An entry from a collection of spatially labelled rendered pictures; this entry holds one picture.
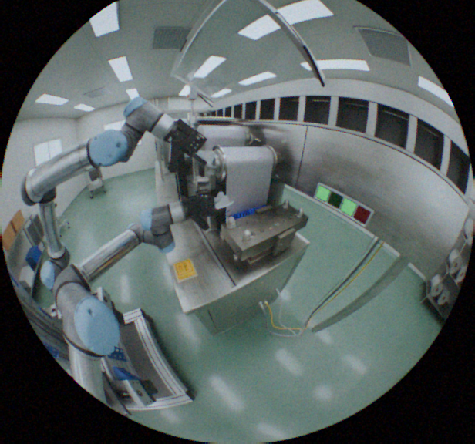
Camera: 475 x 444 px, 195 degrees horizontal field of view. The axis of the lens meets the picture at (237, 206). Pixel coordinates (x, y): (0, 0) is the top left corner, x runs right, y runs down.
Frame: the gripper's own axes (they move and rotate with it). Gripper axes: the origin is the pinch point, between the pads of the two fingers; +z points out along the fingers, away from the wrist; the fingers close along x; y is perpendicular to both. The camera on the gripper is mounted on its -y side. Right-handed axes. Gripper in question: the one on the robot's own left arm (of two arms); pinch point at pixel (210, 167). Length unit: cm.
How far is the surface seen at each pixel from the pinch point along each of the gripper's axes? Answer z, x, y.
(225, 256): 21.4, -14.5, -26.7
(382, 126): 17, -43, 50
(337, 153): 20.9, -29.0, 32.8
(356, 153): 19, -36, 34
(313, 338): 117, -84, -64
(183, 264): 6.2, -12.8, -36.2
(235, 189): 12.7, -4.4, -1.0
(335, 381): 104, -139, -74
